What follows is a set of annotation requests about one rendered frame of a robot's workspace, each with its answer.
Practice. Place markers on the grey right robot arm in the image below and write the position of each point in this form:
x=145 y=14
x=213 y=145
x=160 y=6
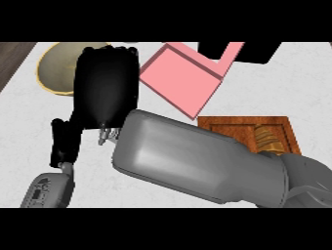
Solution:
x=199 y=159

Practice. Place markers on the pink open box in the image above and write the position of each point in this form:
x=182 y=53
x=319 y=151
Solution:
x=179 y=78

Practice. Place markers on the black appliance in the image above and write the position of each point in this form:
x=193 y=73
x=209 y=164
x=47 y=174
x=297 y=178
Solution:
x=262 y=52

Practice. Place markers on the brown wooden cutting board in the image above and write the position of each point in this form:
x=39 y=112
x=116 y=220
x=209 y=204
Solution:
x=232 y=126

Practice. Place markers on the tan striped vegetable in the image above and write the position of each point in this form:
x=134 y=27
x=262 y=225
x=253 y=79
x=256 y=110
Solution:
x=268 y=140

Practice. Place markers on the beige round plate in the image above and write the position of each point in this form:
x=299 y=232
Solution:
x=57 y=70

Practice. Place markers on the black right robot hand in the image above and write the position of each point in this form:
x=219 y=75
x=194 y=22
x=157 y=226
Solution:
x=104 y=88

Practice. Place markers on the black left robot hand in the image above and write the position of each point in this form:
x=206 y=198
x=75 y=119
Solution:
x=64 y=143

